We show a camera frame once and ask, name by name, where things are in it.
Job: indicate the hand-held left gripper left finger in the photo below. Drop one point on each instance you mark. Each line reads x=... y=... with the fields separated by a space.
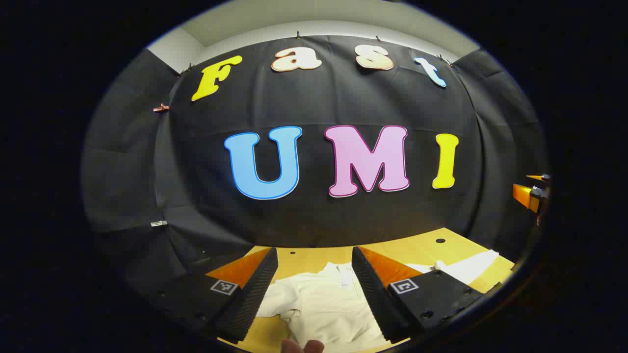
x=255 y=289

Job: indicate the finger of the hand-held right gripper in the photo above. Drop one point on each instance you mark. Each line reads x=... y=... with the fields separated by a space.
x=537 y=177
x=524 y=195

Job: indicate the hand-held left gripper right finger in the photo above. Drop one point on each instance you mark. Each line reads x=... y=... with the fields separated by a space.
x=373 y=289

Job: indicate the cream white sweatshirt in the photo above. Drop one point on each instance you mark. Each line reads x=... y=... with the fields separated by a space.
x=324 y=304

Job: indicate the black backdrop cloth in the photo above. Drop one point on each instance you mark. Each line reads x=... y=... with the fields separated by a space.
x=314 y=215

